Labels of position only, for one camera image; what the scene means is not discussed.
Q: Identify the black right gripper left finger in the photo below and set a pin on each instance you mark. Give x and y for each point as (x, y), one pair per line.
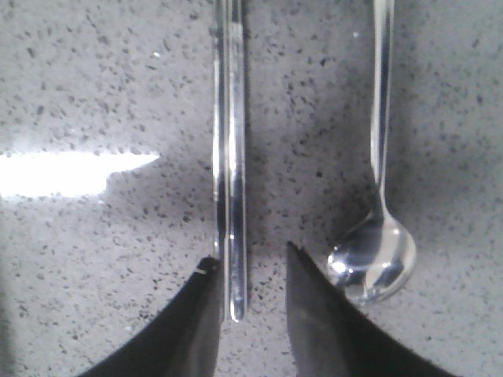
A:
(183, 338)

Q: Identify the silver metal spoon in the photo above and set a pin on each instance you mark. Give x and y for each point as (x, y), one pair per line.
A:
(375, 258)

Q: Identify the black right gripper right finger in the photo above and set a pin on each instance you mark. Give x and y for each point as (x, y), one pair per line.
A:
(331, 337)

